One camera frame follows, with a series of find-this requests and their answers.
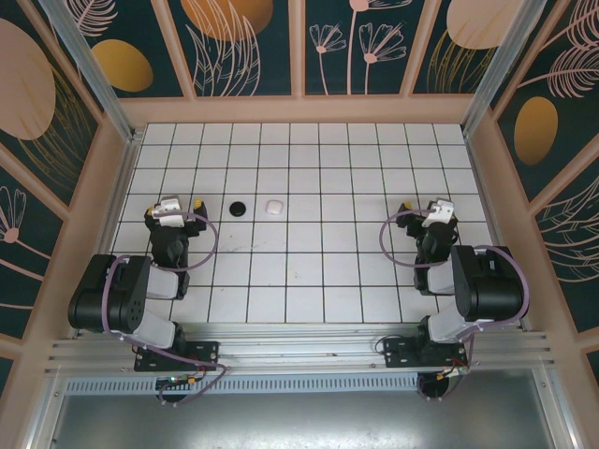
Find grey metal sheet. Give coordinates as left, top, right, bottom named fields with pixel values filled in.
left=51, top=369, right=562, bottom=449

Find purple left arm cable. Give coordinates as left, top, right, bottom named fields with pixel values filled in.
left=102, top=210, right=231, bottom=407

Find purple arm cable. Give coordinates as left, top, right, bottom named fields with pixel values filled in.
left=102, top=210, right=231, bottom=407
left=378, top=209, right=533, bottom=370

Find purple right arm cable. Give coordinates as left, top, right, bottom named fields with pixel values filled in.
left=378, top=209, right=533, bottom=370

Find red black power wires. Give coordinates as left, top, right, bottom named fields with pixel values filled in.
left=437, top=348, right=471, bottom=381
left=156, top=357, right=212, bottom=392

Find aluminium corner post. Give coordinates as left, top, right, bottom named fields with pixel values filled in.
left=460, top=0, right=539, bottom=138
left=37, top=0, right=141, bottom=144

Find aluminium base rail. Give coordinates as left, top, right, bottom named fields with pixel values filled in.
left=46, top=322, right=556, bottom=375

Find perforated metal cable duct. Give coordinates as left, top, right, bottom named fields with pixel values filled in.
left=65, top=373, right=422, bottom=395

